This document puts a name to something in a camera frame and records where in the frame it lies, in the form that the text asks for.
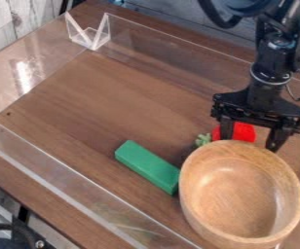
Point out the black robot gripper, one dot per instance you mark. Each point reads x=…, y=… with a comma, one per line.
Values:
x=257, y=105

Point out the red knitted strawberry toy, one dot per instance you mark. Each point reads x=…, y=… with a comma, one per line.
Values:
x=244, y=132

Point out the wooden bowl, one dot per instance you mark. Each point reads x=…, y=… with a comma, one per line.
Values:
x=238, y=195

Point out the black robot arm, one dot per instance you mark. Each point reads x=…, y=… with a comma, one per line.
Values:
x=277, y=36

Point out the green rectangular block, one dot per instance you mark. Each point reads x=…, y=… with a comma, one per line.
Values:
x=147, y=165

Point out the black device with screw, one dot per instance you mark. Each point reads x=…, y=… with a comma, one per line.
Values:
x=23, y=239

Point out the clear acrylic back wall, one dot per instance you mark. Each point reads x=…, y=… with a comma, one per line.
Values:
x=155, y=50

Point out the clear acrylic wall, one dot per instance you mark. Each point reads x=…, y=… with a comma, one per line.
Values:
x=93, y=217
x=155, y=50

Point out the clear acrylic corner bracket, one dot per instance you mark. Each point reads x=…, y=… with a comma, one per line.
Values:
x=89, y=37

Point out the clear acrylic front wall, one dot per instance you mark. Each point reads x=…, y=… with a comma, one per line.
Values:
x=93, y=217

